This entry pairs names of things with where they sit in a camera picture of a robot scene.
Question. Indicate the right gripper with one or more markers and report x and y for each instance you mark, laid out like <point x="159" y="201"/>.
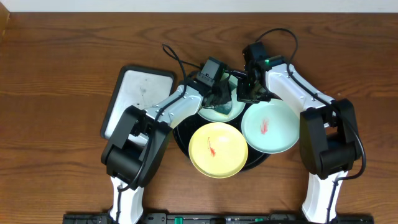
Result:
<point x="241" y="84"/>

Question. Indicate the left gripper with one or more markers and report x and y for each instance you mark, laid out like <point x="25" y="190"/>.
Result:
<point x="219" y="98"/>

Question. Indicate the mint plate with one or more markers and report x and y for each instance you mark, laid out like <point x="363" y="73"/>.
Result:
<point x="270" y="127"/>
<point x="238" y="107"/>

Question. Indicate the green yellow sponge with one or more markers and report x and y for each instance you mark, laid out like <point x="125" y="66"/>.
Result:
<point x="224" y="109"/>

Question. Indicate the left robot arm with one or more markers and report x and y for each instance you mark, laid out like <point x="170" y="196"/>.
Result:
<point x="143" y="111"/>

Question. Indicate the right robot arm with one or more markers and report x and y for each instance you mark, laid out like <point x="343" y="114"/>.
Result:
<point x="329" y="142"/>

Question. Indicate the black round tray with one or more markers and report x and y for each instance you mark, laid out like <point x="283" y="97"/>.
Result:
<point x="185" y="130"/>

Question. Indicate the black rectangular sponge tray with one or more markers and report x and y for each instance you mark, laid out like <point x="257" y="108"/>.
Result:
<point x="137" y="86"/>

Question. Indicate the yellow plate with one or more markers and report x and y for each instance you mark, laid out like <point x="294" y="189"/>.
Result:
<point x="218" y="150"/>

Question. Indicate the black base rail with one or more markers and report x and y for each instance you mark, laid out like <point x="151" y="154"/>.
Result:
<point x="184" y="218"/>

